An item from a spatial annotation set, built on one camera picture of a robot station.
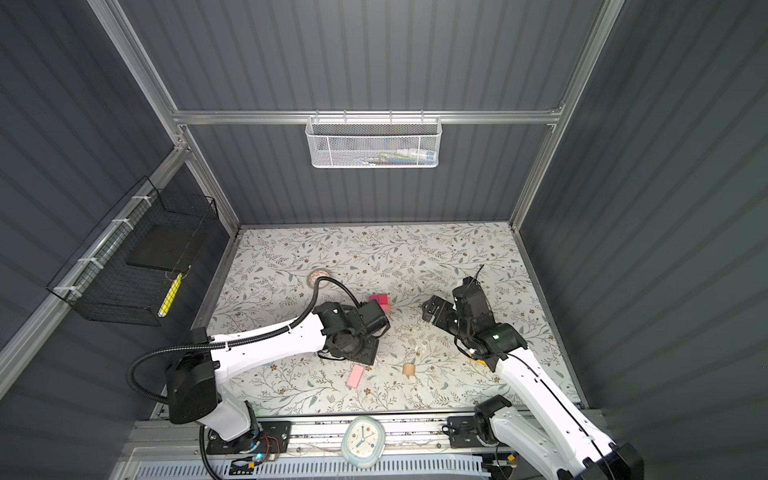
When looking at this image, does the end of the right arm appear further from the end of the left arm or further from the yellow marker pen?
the yellow marker pen

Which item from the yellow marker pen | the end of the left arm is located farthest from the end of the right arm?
the yellow marker pen

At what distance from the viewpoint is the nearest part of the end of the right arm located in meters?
0.54
